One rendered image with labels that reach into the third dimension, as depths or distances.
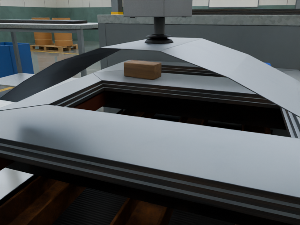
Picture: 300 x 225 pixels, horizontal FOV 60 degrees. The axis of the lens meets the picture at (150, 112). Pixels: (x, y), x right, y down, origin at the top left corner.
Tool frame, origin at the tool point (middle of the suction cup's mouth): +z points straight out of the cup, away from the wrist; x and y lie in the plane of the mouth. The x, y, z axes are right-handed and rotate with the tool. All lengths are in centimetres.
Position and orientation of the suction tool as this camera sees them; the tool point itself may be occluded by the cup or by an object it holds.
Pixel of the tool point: (159, 50)
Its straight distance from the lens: 39.8
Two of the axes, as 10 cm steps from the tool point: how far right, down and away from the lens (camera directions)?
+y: -5.4, 3.0, -7.9
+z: 0.0, 9.4, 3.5
